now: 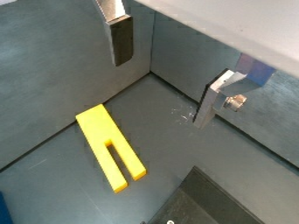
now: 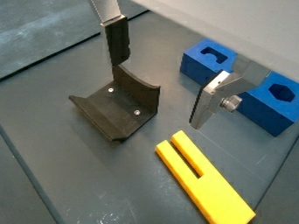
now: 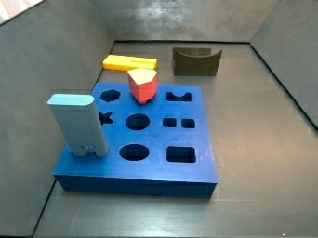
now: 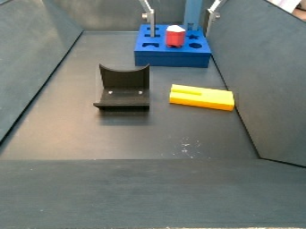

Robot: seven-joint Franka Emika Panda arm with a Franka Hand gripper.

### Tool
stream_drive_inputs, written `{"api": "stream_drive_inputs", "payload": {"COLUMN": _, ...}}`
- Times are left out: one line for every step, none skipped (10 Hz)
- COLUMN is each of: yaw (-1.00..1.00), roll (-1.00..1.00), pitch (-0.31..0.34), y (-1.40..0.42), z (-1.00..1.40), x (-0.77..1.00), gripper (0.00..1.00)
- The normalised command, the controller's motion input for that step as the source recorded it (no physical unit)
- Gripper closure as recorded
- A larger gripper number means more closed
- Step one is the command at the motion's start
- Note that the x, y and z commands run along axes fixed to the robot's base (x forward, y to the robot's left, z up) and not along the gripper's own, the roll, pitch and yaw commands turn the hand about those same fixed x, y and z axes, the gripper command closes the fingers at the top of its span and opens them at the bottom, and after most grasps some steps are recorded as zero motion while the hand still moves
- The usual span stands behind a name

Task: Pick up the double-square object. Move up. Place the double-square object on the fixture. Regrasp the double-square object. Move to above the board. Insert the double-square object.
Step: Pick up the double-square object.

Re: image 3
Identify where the yellow double-square block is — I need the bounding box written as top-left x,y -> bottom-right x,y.
103,55 -> 158,71

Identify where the light blue tall peg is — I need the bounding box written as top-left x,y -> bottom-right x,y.
47,94 -> 109,157

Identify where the blue shape-sorting board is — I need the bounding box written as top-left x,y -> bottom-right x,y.
54,83 -> 220,198

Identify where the black curved holder stand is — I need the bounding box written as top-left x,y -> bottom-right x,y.
173,47 -> 222,76

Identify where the red pentagon peg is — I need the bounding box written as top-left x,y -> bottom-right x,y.
129,68 -> 158,104

